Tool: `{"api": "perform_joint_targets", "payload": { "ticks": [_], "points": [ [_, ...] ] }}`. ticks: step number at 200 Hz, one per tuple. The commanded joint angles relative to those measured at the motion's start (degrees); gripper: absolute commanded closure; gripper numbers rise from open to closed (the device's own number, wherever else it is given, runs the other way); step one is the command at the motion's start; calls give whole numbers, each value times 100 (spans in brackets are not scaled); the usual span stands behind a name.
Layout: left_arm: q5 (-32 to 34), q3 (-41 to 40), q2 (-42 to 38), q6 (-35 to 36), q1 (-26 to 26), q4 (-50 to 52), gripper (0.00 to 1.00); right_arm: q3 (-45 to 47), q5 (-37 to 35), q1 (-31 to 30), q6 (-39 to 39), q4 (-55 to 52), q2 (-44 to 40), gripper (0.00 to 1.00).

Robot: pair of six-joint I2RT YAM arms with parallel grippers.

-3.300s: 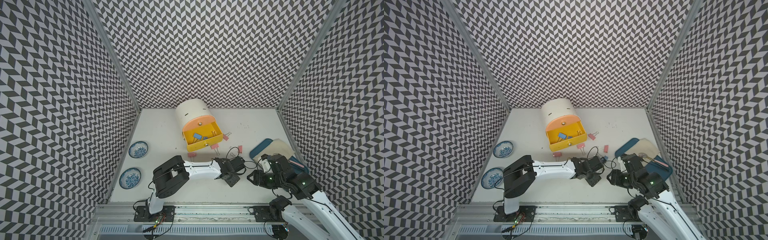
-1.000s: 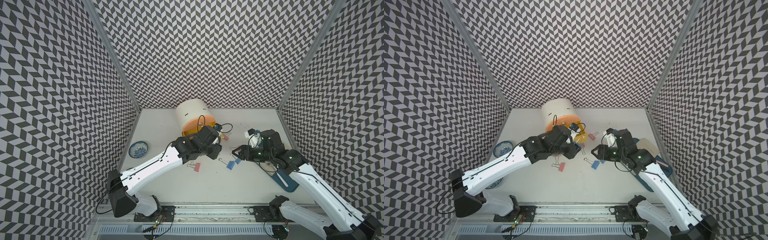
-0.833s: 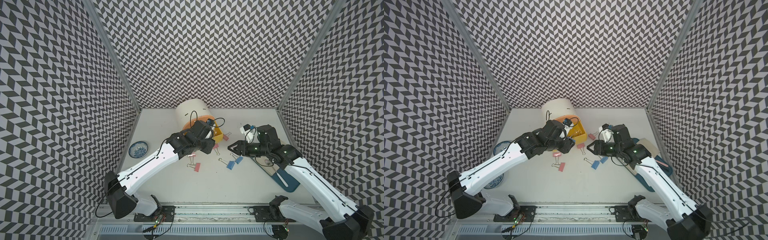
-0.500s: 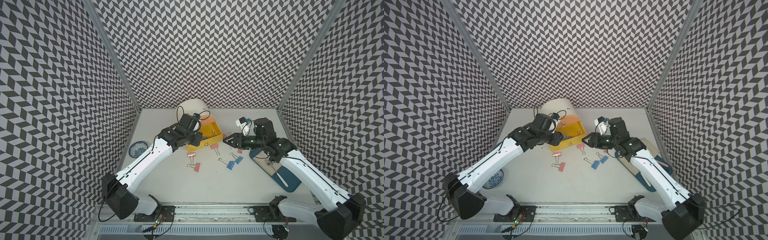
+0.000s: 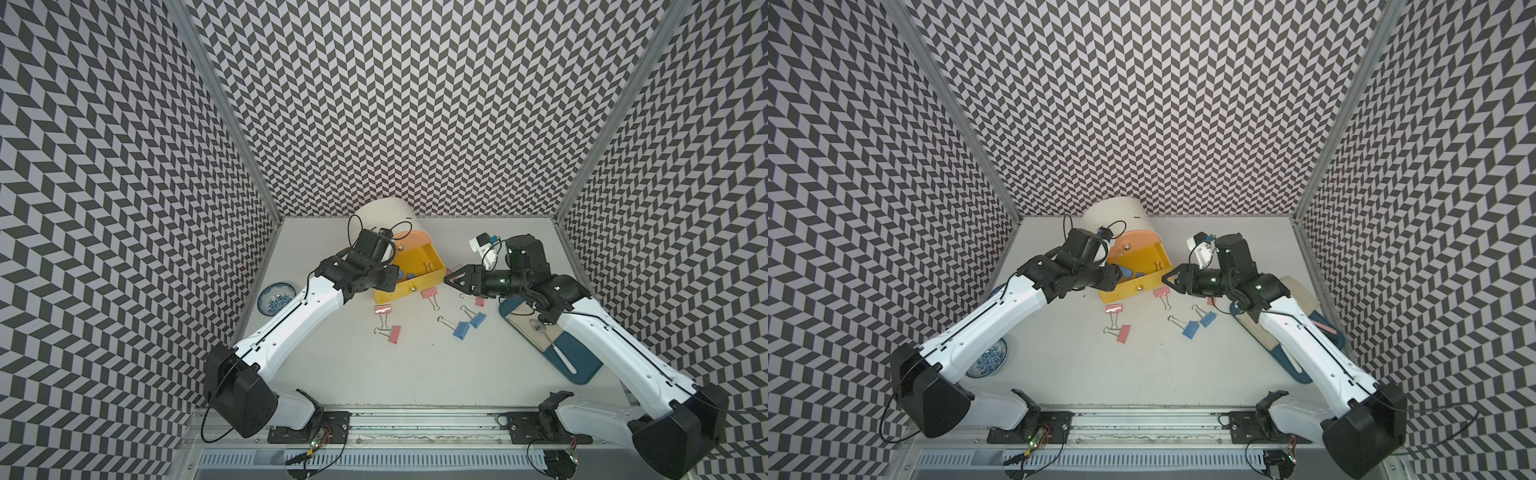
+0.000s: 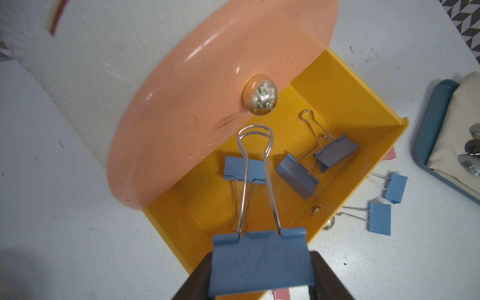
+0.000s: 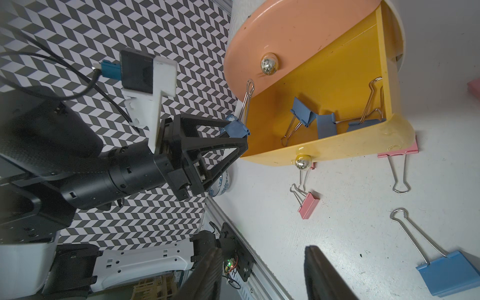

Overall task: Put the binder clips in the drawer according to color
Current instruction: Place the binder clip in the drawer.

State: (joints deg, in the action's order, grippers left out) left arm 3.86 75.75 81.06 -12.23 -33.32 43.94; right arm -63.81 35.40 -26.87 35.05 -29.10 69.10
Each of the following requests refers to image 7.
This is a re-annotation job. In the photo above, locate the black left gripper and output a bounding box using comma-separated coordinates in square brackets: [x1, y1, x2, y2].
[59, 114, 248, 210]

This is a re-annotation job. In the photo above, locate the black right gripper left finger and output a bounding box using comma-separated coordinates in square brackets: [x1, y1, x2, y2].
[172, 247, 223, 300]

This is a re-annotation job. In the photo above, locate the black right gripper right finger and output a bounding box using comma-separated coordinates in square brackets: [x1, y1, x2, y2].
[304, 246, 358, 300]

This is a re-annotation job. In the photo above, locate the blue binder clip mid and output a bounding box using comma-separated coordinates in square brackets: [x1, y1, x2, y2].
[220, 79, 255, 138]

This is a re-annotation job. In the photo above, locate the orange top drawer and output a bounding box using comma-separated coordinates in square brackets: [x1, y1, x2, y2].
[224, 0, 380, 99]

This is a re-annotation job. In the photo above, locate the blue binder clip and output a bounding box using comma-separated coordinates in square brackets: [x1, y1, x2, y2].
[281, 97, 317, 147]
[333, 77, 386, 132]
[389, 207, 480, 298]

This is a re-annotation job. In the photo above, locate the yellow drawer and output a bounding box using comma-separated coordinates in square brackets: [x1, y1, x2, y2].
[243, 1, 415, 166]

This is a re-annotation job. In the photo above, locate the blue binder clip bottom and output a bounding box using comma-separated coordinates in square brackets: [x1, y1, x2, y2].
[281, 97, 317, 147]

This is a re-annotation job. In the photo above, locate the blue binder clip low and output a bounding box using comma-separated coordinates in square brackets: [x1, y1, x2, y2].
[316, 113, 337, 140]

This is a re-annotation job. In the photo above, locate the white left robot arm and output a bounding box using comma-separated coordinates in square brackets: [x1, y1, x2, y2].
[1, 86, 248, 300]

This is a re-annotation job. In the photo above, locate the pink binder clip lower left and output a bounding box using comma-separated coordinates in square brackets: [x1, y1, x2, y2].
[289, 184, 320, 220]

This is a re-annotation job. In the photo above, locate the pink binder clip centre top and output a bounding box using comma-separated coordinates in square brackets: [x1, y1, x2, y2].
[376, 135, 420, 195]

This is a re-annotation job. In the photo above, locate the pink binder clip right small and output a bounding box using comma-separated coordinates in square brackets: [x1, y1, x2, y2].
[467, 78, 480, 100]

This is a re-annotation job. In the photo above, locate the blue patterned bowl near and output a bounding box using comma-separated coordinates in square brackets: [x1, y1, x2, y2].
[207, 171, 230, 198]

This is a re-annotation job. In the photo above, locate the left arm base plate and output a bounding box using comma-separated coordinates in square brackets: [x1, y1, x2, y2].
[216, 222, 256, 282]

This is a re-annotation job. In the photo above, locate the aluminium front rail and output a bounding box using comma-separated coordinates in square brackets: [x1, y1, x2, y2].
[201, 196, 292, 300]

